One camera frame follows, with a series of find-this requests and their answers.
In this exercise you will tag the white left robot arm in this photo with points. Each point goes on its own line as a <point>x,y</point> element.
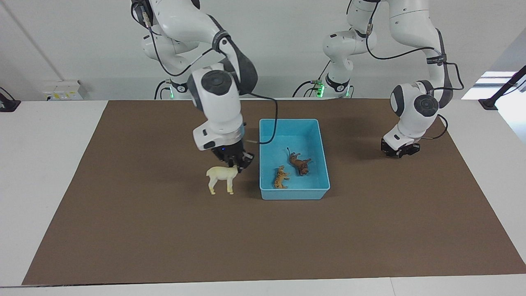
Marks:
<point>415,107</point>

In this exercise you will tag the light blue storage box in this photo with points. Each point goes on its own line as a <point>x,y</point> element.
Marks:
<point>308,135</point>

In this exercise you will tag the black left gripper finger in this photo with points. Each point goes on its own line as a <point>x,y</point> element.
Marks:
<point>412,152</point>
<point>393,155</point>

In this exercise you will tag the black table clamp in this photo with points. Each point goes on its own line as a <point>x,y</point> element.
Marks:
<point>7,105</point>

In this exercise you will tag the black camera stand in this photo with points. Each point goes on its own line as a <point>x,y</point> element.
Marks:
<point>503,88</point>

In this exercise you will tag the orange striped tiger toy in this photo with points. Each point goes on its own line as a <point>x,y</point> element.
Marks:
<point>281,179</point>

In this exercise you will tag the brown lion toy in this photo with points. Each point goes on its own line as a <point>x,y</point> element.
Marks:
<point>300,163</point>

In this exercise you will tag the cream llama toy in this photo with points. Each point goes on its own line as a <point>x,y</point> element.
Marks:
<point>222,174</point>

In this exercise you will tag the white wall socket box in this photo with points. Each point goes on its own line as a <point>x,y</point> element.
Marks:
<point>63,90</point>

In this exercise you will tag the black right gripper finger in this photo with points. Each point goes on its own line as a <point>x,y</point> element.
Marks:
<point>249,159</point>
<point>241,167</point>

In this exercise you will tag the brown table mat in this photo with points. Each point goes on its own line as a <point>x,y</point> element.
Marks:
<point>263,238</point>

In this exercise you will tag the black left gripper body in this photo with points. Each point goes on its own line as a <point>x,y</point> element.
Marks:
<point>394,147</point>

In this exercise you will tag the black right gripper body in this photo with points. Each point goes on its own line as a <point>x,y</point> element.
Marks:
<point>230,153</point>

